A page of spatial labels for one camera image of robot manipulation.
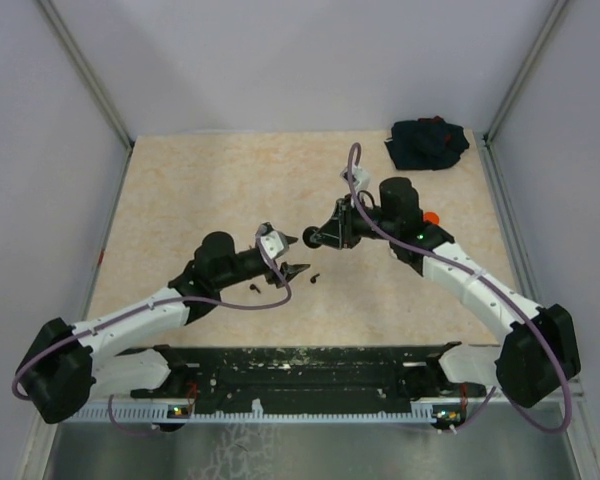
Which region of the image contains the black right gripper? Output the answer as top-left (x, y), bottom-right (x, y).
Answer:
top-left (312, 194), bottom-right (399, 249)

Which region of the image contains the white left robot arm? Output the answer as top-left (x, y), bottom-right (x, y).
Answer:
top-left (11, 223), bottom-right (307, 424)

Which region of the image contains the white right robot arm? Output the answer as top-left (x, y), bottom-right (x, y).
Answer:
top-left (303, 177), bottom-right (581, 408)

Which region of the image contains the orange earbud charging case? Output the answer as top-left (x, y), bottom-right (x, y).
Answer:
top-left (423, 212), bottom-right (440, 225)

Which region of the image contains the dark crumpled cloth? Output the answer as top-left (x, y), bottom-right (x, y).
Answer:
top-left (385, 116), bottom-right (470, 171)

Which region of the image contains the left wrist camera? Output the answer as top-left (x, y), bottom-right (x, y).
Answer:
top-left (255, 222), bottom-right (289, 260)

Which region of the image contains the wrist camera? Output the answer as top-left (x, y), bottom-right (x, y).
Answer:
top-left (255, 222), bottom-right (289, 260)
top-left (340, 165), bottom-right (371, 193)

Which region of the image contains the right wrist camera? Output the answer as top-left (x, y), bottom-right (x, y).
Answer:
top-left (340, 165), bottom-right (371, 193)

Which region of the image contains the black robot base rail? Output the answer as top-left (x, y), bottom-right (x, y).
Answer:
top-left (127, 344), bottom-right (486, 414)

